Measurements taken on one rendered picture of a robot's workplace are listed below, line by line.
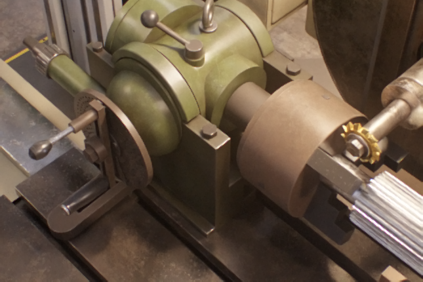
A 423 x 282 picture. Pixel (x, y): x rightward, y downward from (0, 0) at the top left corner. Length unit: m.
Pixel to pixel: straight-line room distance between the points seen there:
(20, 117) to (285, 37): 1.51
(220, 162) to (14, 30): 2.16
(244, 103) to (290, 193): 0.18
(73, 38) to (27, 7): 0.95
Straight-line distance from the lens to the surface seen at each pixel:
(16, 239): 1.42
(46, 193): 1.46
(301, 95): 1.18
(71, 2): 2.36
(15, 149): 1.89
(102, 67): 1.36
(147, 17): 1.25
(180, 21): 1.35
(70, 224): 1.38
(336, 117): 1.16
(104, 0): 2.08
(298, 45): 3.16
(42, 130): 1.91
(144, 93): 1.24
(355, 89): 1.44
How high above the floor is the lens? 2.16
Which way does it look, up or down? 49 degrees down
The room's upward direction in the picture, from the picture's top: straight up
